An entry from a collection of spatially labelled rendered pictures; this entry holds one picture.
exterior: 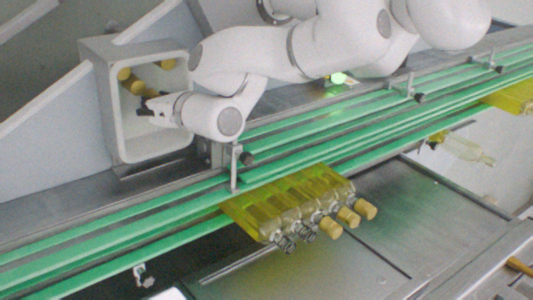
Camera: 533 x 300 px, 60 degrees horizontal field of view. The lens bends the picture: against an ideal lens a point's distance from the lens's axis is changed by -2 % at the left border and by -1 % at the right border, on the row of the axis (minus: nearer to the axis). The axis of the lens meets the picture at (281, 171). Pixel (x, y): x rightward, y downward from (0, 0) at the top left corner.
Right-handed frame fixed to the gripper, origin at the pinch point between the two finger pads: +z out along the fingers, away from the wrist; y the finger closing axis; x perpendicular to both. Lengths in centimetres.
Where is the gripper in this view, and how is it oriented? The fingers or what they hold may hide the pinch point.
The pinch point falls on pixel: (156, 101)
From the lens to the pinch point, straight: 103.5
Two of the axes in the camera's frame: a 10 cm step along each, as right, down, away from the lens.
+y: 7.7, -3.3, 5.5
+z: -6.3, -2.3, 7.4
